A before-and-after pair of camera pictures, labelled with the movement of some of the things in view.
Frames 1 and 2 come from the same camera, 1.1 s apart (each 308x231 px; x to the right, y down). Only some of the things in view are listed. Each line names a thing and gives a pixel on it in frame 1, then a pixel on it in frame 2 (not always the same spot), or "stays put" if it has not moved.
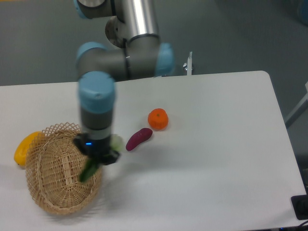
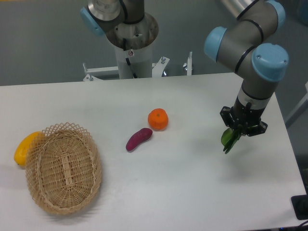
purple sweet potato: (142, 135) stays put
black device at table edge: (300, 204) stays put
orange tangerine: (158, 119) stays put
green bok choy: (117, 143) -> (229, 137)
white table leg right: (301, 108) stays put
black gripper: (96, 148) -> (245, 116)
